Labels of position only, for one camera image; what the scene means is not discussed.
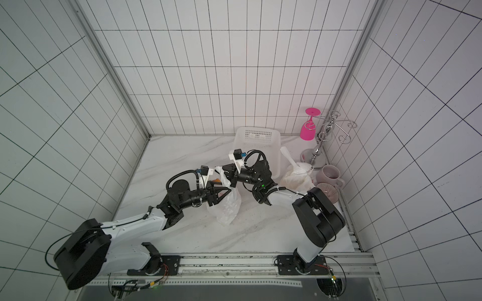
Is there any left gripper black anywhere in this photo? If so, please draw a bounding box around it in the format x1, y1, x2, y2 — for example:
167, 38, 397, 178
180, 181, 232, 208

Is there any white basket perforated plastic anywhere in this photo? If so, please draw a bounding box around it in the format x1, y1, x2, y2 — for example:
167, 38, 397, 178
233, 127, 281, 179

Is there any white printed plastic bag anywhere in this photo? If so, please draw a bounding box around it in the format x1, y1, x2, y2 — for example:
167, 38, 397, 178
279, 146, 315, 191

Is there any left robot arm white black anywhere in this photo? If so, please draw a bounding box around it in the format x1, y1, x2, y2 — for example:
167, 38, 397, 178
53, 168, 234, 290

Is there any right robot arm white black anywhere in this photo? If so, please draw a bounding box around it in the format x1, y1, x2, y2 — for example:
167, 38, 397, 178
222, 149, 346, 273

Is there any metal glass rack stand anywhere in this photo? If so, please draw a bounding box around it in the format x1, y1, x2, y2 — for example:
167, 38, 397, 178
300, 110, 358, 170

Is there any pink wine glass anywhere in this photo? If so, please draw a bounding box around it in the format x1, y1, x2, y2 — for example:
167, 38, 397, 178
299, 108, 321, 141

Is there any pale pink mug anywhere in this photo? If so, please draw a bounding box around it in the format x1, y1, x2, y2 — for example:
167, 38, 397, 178
316, 164, 346, 189

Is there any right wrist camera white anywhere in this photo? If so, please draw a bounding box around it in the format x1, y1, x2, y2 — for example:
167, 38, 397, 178
228, 149, 247, 173

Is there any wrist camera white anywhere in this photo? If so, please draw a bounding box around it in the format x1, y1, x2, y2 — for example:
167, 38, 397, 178
197, 166, 215, 188
228, 149, 247, 173

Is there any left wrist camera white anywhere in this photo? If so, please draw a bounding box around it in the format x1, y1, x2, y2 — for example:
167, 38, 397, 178
197, 166, 215, 188

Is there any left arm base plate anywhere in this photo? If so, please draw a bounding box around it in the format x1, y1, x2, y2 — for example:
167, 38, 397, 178
127, 255, 181, 277

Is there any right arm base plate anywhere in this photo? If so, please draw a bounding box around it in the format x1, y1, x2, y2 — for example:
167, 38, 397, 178
274, 255, 329, 276

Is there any aluminium mounting rail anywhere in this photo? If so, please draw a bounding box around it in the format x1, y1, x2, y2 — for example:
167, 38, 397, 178
89, 253, 380, 287

